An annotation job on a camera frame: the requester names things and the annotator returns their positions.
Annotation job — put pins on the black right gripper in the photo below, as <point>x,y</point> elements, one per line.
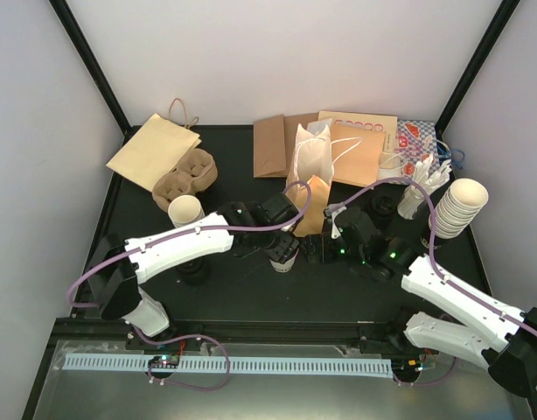
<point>326,256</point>

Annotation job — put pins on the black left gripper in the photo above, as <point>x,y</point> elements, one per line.
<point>280,253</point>

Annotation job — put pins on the orange paper bag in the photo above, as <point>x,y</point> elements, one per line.
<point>311,164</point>
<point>355,154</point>

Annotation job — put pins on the single white paper cup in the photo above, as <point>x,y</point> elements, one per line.
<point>283,267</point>

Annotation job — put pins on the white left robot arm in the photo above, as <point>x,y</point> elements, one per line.
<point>119,268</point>

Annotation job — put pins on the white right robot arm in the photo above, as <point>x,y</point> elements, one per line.
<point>498,337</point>

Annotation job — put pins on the stack of black cup lids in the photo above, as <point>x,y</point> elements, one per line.
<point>381,209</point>

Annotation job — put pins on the brown kraft paper bag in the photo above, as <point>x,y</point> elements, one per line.
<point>274,143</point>

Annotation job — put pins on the stack of white paper cups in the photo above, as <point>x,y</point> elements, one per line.
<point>184,210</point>

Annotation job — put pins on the stack of pulp cup carriers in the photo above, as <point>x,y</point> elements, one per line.
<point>194,173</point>

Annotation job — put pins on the blue checkered paper bag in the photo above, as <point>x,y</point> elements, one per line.
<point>417,141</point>

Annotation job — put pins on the white paper bag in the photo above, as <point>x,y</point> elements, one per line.
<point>317,128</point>

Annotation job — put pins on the beige bag with red circles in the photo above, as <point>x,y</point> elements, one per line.
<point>378,123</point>

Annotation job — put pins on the tan paper bag with handles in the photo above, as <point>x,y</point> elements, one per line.
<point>156,147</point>

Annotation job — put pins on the light blue cable duct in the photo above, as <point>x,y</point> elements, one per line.
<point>235,365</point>

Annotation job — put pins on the black frame post right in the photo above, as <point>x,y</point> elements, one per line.
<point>498,23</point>

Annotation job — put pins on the black frame post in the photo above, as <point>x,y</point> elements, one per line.
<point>498,23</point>
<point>75,33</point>

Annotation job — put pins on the black frame post left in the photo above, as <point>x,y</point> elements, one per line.
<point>75,33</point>

